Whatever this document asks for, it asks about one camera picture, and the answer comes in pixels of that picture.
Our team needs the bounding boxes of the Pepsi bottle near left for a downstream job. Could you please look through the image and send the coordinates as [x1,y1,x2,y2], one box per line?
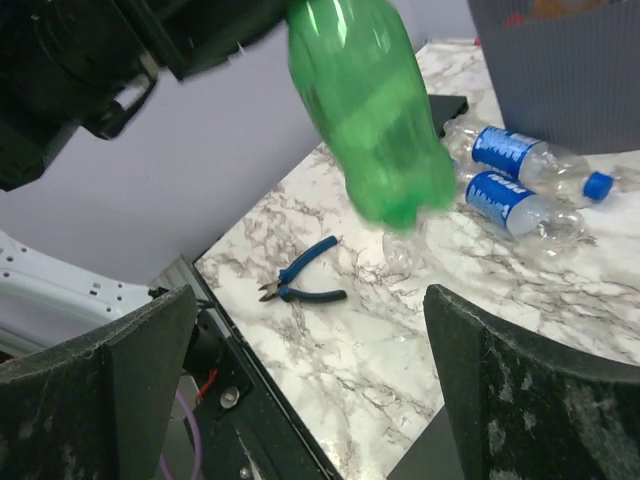
[456,167,585,256]

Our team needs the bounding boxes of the black block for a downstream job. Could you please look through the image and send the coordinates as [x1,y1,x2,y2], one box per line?
[429,94,469,138]
[387,407,464,480]

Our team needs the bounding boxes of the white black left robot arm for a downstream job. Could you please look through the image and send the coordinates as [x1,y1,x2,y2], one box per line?
[1,1,294,331]

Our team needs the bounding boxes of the grey mesh waste bin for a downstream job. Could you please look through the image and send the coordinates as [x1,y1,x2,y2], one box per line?
[469,1,639,154]

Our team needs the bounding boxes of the pepsi bottle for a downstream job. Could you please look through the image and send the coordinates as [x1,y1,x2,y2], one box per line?
[456,167,585,256]
[443,115,615,208]

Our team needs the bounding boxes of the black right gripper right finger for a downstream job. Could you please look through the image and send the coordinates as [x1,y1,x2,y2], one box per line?
[423,285,639,479]

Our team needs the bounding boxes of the blue handled pliers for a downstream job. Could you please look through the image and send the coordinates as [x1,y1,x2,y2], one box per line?
[257,234,349,305]

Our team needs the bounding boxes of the clear unlabelled crushed bottle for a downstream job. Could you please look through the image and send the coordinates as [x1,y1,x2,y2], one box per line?
[382,218,428,277]

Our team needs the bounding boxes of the Pepsi bottle far left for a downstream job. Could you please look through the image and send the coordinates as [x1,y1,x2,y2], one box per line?
[443,115,615,208]

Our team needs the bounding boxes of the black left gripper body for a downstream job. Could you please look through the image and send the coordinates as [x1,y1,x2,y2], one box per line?
[1,0,289,192]

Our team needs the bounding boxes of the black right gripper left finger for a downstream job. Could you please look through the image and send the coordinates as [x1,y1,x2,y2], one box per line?
[1,286,197,479]

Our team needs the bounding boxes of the black block far left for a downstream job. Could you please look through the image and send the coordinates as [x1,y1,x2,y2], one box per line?
[429,94,469,138]

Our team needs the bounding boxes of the black block near centre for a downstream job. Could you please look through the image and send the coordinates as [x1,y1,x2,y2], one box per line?
[387,407,464,480]

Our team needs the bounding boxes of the green plastic bottle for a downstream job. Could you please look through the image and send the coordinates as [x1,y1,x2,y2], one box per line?
[286,0,456,230]

